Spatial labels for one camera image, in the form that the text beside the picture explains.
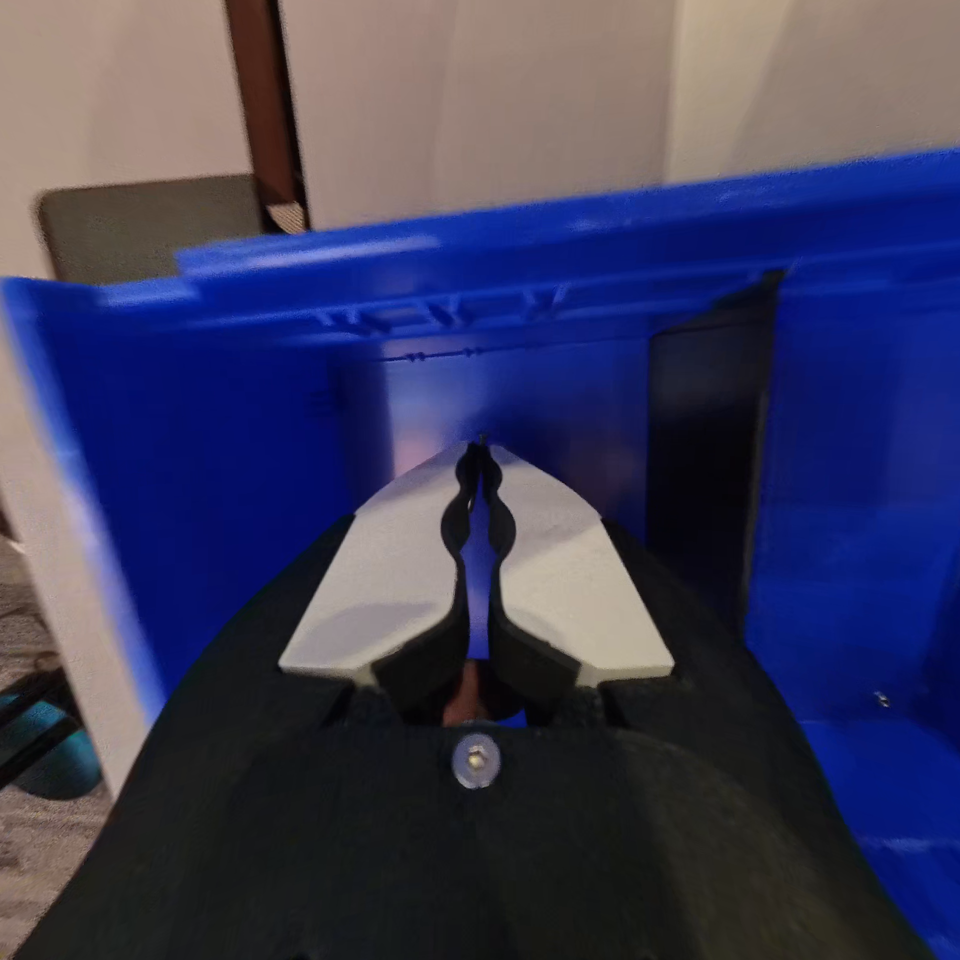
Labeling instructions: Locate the blue bin with black divider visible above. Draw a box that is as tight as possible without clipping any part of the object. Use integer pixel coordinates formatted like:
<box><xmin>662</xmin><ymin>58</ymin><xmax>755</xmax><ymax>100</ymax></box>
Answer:
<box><xmin>0</xmin><ymin>146</ymin><xmax>960</xmax><ymax>960</ymax></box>

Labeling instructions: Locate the teal round object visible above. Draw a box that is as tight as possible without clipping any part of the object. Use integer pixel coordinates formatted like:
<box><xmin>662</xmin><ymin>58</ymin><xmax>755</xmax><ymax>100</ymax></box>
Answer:
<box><xmin>0</xmin><ymin>693</ymin><xmax>102</xmax><ymax>800</ymax></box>

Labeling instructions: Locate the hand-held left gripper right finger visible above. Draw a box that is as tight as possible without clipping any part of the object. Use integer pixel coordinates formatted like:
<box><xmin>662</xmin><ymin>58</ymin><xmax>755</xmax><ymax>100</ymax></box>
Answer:
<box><xmin>480</xmin><ymin>442</ymin><xmax>676</xmax><ymax>727</ymax></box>

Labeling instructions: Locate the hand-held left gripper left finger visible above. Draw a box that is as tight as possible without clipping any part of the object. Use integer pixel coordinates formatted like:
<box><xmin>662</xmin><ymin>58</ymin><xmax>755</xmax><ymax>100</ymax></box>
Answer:
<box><xmin>278</xmin><ymin>441</ymin><xmax>481</xmax><ymax>727</ymax></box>

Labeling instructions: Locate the dark grey chair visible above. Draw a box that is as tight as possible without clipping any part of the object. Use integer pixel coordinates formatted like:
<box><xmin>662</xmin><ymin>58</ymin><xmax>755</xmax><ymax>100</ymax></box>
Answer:
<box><xmin>33</xmin><ymin>174</ymin><xmax>265</xmax><ymax>285</ymax></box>

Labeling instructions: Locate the black bin divider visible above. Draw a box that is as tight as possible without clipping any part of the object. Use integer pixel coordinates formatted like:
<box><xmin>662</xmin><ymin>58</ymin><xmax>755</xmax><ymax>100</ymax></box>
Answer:
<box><xmin>645</xmin><ymin>270</ymin><xmax>785</xmax><ymax>624</ymax></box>

